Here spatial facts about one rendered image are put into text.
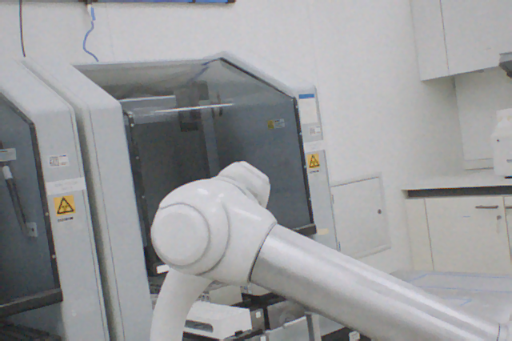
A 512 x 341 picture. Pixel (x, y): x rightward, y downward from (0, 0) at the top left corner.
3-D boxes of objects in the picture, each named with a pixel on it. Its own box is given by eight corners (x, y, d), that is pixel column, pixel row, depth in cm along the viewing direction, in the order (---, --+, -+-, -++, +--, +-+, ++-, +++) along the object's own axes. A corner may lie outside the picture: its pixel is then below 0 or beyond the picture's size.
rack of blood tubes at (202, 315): (159, 330, 200) (156, 308, 199) (190, 321, 206) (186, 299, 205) (222, 345, 176) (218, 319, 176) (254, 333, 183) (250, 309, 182)
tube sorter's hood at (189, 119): (73, 267, 233) (42, 71, 230) (224, 231, 271) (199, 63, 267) (154, 277, 193) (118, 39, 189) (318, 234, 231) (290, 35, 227)
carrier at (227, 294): (238, 301, 214) (236, 281, 213) (243, 302, 212) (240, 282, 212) (207, 311, 206) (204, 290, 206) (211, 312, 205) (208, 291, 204)
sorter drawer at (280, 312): (151, 308, 262) (147, 284, 261) (183, 298, 270) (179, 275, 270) (280, 333, 205) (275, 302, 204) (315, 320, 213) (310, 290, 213)
